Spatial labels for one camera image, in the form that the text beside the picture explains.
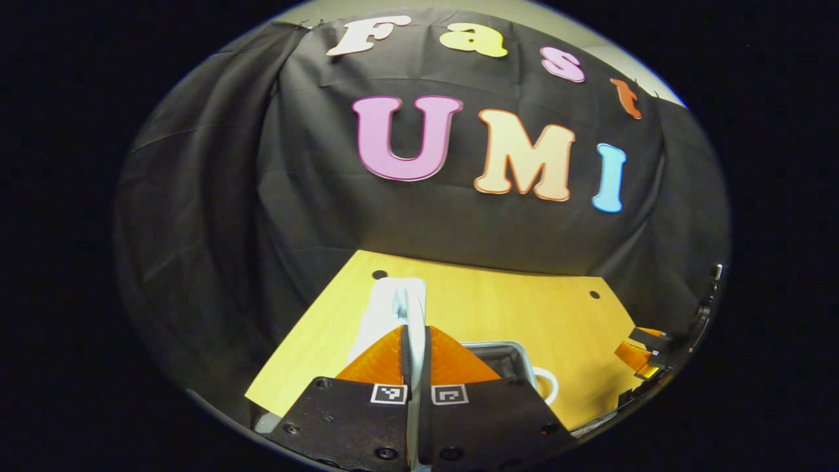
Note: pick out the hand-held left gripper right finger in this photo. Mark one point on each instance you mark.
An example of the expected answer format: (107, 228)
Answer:
(485, 426)

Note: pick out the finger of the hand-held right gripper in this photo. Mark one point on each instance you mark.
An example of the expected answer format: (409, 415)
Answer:
(655, 342)
(639, 360)

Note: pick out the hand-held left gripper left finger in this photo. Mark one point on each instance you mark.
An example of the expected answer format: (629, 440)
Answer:
(347, 426)

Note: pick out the black backdrop cloth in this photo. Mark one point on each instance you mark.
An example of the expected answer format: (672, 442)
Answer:
(295, 196)

